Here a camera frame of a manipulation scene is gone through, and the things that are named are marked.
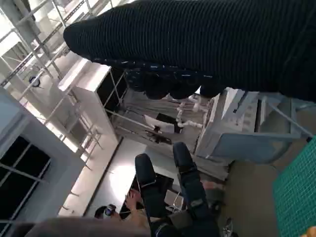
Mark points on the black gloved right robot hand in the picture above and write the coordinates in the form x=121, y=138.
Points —
x=197, y=37

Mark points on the white open cabinet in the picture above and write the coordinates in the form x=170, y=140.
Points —
x=86, y=81

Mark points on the person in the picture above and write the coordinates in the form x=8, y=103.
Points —
x=195, y=197

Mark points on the white metal shelving rack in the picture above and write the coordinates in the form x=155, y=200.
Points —
x=37, y=56

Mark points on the green cutting mat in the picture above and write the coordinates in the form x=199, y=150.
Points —
x=301, y=192

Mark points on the dark window with white frame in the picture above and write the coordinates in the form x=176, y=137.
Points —
x=22, y=172

